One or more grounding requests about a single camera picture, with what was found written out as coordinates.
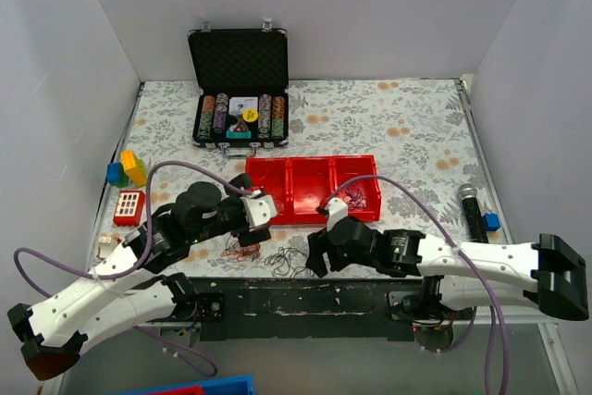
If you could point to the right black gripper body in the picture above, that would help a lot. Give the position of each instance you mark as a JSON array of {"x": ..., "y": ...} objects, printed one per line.
[{"x": 325, "y": 241}]

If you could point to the red three-compartment bin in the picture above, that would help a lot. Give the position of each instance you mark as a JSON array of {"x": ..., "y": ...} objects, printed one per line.
[{"x": 299, "y": 184}]

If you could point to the orange purple wire ball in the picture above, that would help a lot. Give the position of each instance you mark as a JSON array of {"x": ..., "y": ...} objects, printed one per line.
[{"x": 233, "y": 250}]

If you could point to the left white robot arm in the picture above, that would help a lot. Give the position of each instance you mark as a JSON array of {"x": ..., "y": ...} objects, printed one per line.
[{"x": 129, "y": 288}]

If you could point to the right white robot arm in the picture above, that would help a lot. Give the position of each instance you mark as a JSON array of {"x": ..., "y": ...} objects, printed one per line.
[{"x": 548, "y": 275}]

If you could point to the red white window brick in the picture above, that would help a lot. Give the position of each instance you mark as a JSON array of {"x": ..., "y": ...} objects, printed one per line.
[{"x": 129, "y": 208}]

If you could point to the yellow green blue brick stack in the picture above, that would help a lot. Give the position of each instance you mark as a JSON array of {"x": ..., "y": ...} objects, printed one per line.
[{"x": 129, "y": 171}]

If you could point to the small white red toy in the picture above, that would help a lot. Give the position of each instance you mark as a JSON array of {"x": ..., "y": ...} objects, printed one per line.
[{"x": 105, "y": 245}]

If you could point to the black microphone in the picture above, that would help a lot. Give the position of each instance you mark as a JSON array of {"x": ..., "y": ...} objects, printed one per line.
[{"x": 467, "y": 195}]

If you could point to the floral table mat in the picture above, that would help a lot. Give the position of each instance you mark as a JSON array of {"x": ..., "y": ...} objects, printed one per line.
[{"x": 418, "y": 131}]

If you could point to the black poker chip case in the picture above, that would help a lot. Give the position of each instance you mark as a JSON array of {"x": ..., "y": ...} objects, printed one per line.
[{"x": 243, "y": 76}]

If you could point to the small blue brick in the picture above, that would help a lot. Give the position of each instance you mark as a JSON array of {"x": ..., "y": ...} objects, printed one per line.
[{"x": 491, "y": 222}]

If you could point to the blue plastic bin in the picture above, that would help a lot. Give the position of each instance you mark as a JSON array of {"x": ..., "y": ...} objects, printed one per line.
[{"x": 231, "y": 385}]

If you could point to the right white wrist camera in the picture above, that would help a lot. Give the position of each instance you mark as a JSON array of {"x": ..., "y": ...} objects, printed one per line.
[{"x": 333, "y": 209}]

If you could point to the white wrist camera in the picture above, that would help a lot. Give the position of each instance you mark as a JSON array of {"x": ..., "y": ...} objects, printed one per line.
[
  {"x": 259, "y": 208},
  {"x": 333, "y": 209}
]

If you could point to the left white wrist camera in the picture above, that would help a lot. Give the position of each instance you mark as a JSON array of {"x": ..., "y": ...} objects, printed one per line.
[{"x": 259, "y": 208}]

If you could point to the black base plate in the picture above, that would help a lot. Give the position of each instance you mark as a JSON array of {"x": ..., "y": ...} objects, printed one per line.
[{"x": 265, "y": 308}]

